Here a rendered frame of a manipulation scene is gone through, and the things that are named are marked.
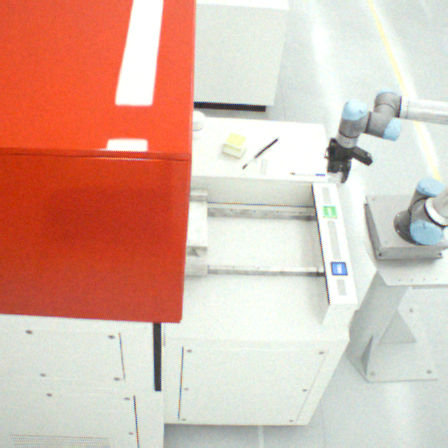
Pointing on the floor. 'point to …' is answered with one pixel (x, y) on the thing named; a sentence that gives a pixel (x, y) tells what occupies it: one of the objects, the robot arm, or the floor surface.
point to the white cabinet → (246, 380)
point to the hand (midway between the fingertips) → (339, 184)
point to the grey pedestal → (388, 337)
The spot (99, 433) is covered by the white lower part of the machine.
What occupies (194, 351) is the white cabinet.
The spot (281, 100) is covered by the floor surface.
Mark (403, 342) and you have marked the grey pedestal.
